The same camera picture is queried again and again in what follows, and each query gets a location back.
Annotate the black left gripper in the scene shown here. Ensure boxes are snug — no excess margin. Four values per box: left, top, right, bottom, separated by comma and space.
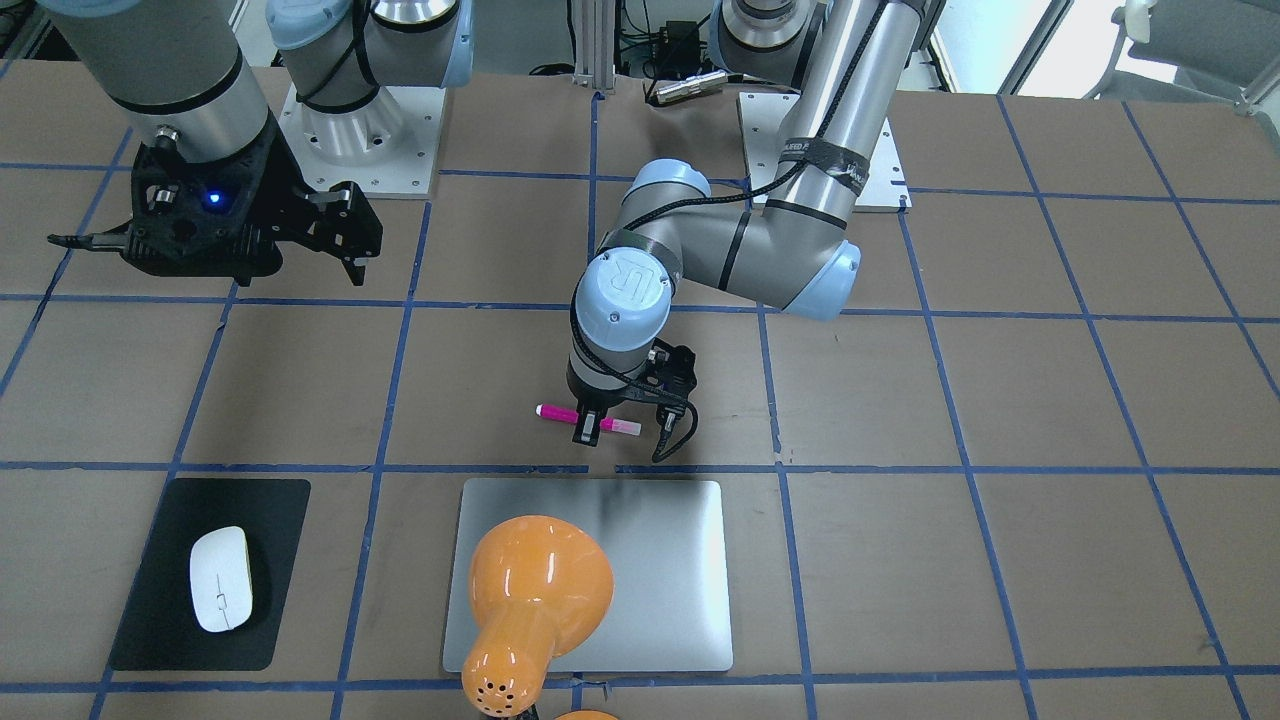
572, 342, 699, 464

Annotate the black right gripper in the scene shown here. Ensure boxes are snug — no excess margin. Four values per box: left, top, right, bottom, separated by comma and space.
47, 119, 383, 287

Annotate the pink marker pen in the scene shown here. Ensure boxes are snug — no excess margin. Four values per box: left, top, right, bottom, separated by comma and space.
536, 404, 643, 437

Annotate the white computer mouse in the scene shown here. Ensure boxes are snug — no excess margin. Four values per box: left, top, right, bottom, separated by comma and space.
189, 527, 253, 633

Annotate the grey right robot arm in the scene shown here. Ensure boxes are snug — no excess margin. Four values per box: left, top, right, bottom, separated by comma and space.
3, 1, 704, 480

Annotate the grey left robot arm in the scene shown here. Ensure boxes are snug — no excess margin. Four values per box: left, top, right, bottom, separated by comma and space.
567, 1, 945, 462

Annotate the silver laptop notebook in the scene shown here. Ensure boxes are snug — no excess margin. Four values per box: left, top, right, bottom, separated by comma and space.
443, 478, 733, 693

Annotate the black mousepad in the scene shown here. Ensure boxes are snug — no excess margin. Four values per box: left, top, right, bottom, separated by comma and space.
109, 478, 311, 671

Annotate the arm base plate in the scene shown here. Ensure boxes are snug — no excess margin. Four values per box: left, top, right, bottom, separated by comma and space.
279, 87, 448, 200
739, 92, 911, 213

